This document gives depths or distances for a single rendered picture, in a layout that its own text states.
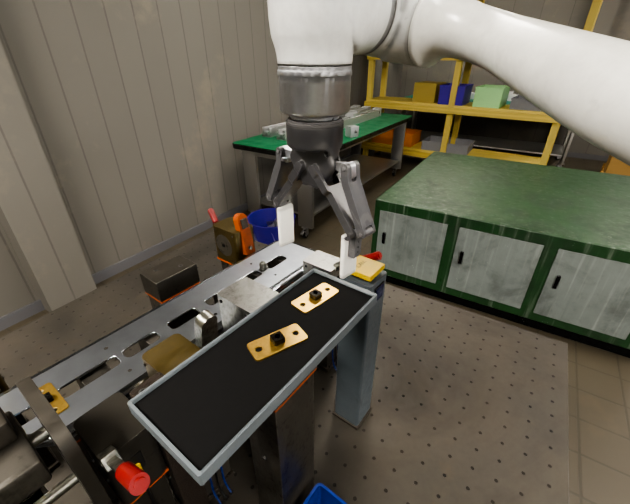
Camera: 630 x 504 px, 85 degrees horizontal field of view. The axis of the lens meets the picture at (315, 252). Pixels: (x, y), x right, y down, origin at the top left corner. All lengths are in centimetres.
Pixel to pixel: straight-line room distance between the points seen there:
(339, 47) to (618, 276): 214
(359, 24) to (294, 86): 9
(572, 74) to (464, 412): 89
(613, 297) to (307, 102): 222
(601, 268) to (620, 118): 210
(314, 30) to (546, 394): 108
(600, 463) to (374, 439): 132
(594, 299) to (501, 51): 215
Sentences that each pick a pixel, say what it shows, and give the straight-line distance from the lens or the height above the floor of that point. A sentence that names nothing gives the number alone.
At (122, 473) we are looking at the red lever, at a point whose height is 114.
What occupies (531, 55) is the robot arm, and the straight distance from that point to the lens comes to 37.
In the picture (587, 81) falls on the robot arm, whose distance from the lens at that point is 31.
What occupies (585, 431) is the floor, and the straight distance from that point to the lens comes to 220.
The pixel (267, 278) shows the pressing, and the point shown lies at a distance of 93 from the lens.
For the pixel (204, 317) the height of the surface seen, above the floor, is 111.
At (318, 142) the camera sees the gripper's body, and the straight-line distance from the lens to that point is 45.
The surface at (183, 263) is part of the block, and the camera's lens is 100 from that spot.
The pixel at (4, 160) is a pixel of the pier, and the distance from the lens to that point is 257.
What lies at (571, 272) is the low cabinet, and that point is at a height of 47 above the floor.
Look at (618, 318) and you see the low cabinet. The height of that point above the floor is 26.
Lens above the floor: 152
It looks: 30 degrees down
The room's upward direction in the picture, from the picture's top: straight up
